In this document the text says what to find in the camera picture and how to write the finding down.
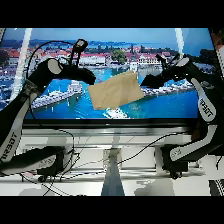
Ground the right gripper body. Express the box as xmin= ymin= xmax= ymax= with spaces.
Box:
xmin=140 ymin=68 xmax=176 ymax=90

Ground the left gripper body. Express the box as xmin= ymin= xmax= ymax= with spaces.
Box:
xmin=61 ymin=64 xmax=97 ymax=86

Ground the beige garment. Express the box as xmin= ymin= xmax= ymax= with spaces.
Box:
xmin=87 ymin=70 xmax=145 ymax=111

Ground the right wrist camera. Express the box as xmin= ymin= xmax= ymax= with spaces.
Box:
xmin=155 ymin=53 xmax=182 ymax=72

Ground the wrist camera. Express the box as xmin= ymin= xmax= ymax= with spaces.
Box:
xmin=155 ymin=53 xmax=182 ymax=72
xmin=68 ymin=38 xmax=90 ymax=68

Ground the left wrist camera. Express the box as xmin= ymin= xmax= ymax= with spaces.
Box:
xmin=68 ymin=38 xmax=90 ymax=68

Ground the black cable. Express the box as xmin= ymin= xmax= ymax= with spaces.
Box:
xmin=116 ymin=130 xmax=191 ymax=166
xmin=25 ymin=40 xmax=76 ymax=80

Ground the silver frame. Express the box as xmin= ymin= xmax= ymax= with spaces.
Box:
xmin=0 ymin=125 xmax=224 ymax=197

